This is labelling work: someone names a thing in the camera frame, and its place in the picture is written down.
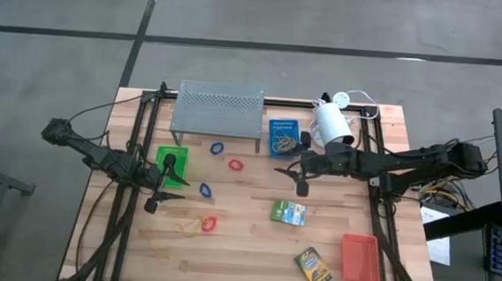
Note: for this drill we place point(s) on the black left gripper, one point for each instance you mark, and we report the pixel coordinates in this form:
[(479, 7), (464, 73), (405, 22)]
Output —
[(155, 180)]

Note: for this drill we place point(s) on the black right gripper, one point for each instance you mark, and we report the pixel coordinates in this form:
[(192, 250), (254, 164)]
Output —
[(311, 164)]

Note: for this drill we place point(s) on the crayon box with blue print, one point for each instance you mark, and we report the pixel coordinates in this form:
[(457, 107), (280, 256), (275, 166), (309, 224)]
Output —
[(289, 212)]

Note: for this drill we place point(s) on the yellow rubber band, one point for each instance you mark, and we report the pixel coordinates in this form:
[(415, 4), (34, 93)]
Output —
[(183, 229)]

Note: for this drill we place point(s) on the blue spiral wrist coil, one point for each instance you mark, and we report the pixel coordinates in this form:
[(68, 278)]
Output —
[(211, 148), (202, 188)]

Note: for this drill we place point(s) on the red spiral wrist coil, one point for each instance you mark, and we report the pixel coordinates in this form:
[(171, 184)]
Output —
[(230, 164), (203, 226)]

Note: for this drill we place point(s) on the crayon box with yellow print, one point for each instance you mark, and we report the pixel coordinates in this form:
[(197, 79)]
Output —
[(313, 267)]

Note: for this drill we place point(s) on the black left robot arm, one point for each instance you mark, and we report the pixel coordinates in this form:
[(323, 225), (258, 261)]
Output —
[(99, 154)]

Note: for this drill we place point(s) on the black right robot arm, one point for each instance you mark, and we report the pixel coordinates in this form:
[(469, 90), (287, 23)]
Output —
[(409, 162)]

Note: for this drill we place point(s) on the black desk bar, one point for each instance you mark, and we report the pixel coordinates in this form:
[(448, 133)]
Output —
[(462, 221)]

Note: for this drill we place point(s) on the pile of yellow rubber bands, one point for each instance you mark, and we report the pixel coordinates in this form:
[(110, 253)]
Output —
[(282, 143)]

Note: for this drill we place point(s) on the green plastic basket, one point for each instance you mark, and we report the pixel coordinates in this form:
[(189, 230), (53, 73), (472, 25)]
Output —
[(179, 153)]

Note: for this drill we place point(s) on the blue plastic basket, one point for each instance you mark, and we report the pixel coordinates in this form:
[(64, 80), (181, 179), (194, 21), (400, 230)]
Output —
[(284, 124)]

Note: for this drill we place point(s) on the white spot lamp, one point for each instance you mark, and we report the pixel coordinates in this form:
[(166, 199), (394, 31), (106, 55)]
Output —
[(332, 122)]

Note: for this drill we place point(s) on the grey perforated metal shelf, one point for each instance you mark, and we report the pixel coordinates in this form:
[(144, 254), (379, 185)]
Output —
[(217, 109)]

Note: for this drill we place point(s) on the red plastic basket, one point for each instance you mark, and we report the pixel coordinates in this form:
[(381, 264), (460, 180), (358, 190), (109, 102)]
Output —
[(360, 261)]

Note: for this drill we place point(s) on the white paper sheet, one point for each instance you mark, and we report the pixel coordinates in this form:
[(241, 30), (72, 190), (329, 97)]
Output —
[(440, 253)]

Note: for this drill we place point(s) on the black aluminium table frame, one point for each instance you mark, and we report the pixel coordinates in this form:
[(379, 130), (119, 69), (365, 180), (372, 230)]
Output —
[(289, 103)]

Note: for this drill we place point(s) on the grey arm base bracket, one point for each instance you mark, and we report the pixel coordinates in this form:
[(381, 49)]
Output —
[(381, 181)]

